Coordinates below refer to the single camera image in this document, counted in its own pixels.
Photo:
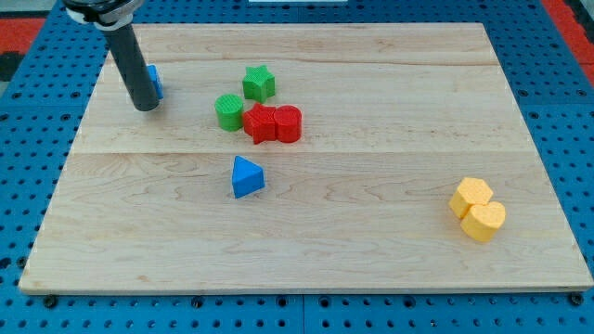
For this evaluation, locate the yellow hexagon block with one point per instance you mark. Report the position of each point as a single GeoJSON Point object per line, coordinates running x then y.
{"type": "Point", "coordinates": [470, 191]}

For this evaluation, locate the green star block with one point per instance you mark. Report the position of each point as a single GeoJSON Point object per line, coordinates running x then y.
{"type": "Point", "coordinates": [258, 84]}

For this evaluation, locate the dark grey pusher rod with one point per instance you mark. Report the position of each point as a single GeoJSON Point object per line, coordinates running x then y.
{"type": "Point", "coordinates": [132, 67]}

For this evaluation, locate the blue cube block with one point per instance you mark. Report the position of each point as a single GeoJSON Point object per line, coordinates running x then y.
{"type": "Point", "coordinates": [155, 79]}

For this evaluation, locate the yellow heart block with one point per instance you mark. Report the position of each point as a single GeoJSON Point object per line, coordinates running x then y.
{"type": "Point", "coordinates": [482, 221]}

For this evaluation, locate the green cylinder block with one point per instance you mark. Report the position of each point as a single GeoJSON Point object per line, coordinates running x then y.
{"type": "Point", "coordinates": [229, 109]}

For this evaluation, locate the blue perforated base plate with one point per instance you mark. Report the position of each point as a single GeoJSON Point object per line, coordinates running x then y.
{"type": "Point", "coordinates": [546, 57]}

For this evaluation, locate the wooden board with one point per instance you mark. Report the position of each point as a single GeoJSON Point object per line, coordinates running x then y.
{"type": "Point", "coordinates": [394, 117]}

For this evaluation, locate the blue triangle block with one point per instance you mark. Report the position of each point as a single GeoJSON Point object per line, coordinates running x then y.
{"type": "Point", "coordinates": [247, 177]}

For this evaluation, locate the red cylinder block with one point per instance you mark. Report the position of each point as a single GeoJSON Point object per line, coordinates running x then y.
{"type": "Point", "coordinates": [288, 122]}

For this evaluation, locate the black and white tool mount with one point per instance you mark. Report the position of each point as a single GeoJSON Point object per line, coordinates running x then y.
{"type": "Point", "coordinates": [106, 15]}

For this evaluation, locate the red star block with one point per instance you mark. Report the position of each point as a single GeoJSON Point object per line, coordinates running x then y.
{"type": "Point", "coordinates": [259, 123]}

